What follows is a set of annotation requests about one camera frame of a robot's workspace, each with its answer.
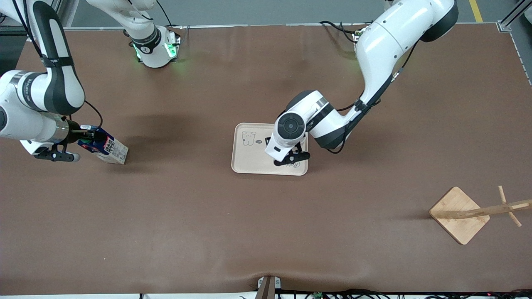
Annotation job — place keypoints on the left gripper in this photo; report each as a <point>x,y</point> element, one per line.
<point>267,140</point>

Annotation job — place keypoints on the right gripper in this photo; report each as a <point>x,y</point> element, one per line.
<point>75,131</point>

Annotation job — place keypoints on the blue milk carton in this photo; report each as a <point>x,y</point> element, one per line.
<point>114,151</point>

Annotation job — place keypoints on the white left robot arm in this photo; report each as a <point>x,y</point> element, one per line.
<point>386,41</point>

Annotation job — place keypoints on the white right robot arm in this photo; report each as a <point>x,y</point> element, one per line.
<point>58,83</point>

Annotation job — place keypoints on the beige rabbit print tray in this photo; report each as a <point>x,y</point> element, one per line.
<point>249,160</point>

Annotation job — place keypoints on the brown table mat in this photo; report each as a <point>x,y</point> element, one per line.
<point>266,228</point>

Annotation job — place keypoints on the wooden mug stand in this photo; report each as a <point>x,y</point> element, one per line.
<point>461,216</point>

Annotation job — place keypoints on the metal table clamp bracket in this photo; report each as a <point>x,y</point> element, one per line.
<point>268,288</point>

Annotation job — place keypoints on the aluminium frame corner rail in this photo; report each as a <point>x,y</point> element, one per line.
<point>513,15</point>

